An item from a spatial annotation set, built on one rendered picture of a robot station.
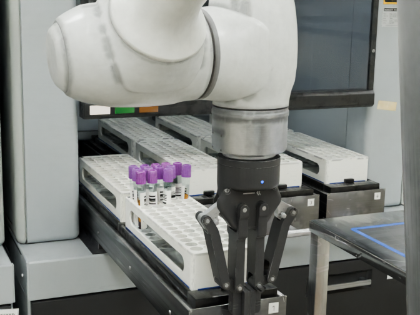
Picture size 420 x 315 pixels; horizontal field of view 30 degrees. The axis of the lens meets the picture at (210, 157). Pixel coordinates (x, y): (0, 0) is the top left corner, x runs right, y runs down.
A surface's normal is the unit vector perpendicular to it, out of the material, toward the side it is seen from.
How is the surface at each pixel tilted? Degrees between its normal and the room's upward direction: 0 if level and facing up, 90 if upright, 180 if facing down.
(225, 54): 86
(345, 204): 90
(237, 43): 77
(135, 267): 90
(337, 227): 0
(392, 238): 0
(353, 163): 90
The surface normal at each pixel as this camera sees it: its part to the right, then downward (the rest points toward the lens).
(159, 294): -0.92, 0.06
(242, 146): -0.18, 0.20
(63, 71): -0.29, 0.50
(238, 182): -0.38, 0.18
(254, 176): 0.10, 0.21
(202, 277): 0.39, 0.20
